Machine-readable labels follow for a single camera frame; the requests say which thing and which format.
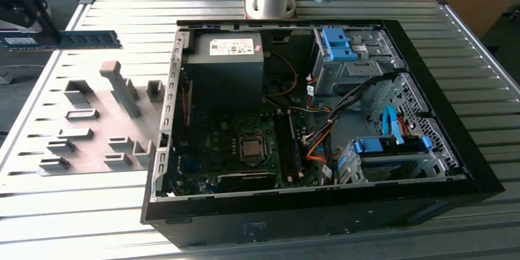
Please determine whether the white chair base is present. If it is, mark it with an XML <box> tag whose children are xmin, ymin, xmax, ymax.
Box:
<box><xmin>0</xmin><ymin>64</ymin><xmax>46</xmax><ymax>85</ymax></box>

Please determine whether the grey metal disk bay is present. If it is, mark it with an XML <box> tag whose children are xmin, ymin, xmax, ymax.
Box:
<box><xmin>337</xmin><ymin>136</ymin><xmax>451</xmax><ymax>184</ymax></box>
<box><xmin>311</xmin><ymin>27</ymin><xmax>403</xmax><ymax>96</ymax></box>

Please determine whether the orange SATA wire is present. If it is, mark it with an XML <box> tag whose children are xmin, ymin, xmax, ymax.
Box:
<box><xmin>306</xmin><ymin>136</ymin><xmax>326</xmax><ymax>163</ymax></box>

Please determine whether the hard disk in blue carrier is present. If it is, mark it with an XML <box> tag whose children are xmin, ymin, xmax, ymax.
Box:
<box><xmin>353</xmin><ymin>136</ymin><xmax>433</xmax><ymax>156</ymax></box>

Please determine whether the blue SATA wire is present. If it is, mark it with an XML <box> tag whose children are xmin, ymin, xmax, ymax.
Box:
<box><xmin>383</xmin><ymin>105</ymin><xmax>407</xmax><ymax>145</ymax></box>

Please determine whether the green motherboard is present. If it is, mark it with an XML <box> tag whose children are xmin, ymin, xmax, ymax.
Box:
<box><xmin>173</xmin><ymin>109</ymin><xmax>329</xmax><ymax>197</ymax></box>

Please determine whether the black PC case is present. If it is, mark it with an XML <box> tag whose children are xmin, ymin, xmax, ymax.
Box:
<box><xmin>141</xmin><ymin>18</ymin><xmax>506</xmax><ymax>248</ymax></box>

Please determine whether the black graphics card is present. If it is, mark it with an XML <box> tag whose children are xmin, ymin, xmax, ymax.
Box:
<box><xmin>217</xmin><ymin>171</ymin><xmax>278</xmax><ymax>191</ymax></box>

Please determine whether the blue drive bracket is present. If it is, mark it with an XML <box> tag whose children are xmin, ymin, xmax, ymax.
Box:
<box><xmin>321</xmin><ymin>27</ymin><xmax>361</xmax><ymax>61</ymax></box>

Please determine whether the metal socket cover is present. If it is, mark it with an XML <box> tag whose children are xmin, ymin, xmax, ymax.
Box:
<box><xmin>238</xmin><ymin>132</ymin><xmax>270</xmax><ymax>168</ymax></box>

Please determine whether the grey parts rack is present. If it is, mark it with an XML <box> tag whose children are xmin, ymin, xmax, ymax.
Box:
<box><xmin>37</xmin><ymin>60</ymin><xmax>169</xmax><ymax>178</ymax></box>

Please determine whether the grey power supply unit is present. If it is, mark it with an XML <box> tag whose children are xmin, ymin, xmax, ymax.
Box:
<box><xmin>187</xmin><ymin>32</ymin><xmax>267</xmax><ymax>111</ymax></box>

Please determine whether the silver CPU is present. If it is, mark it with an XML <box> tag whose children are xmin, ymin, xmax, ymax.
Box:
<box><xmin>243</xmin><ymin>140</ymin><xmax>265</xmax><ymax>160</ymax></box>

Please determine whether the black power cable bundle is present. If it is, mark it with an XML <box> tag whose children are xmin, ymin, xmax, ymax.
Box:
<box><xmin>325</xmin><ymin>71</ymin><xmax>403</xmax><ymax>127</ymax></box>

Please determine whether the thin yellow wire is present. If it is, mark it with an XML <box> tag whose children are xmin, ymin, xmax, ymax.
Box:
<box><xmin>263</xmin><ymin>52</ymin><xmax>301</xmax><ymax>104</ymax></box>

